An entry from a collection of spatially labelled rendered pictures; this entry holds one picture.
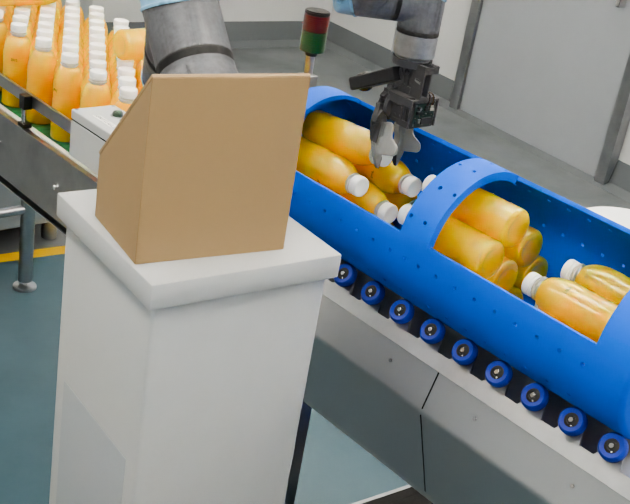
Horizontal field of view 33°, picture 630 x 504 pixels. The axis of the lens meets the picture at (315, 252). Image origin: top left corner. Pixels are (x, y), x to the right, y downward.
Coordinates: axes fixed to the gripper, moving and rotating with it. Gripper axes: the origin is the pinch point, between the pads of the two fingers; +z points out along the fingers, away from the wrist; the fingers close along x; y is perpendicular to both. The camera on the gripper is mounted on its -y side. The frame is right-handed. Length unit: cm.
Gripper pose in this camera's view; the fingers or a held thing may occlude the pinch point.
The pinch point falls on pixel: (384, 158)
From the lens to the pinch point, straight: 199.9
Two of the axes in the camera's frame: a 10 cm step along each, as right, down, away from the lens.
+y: 6.5, 4.1, -6.5
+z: -1.5, 9.0, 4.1
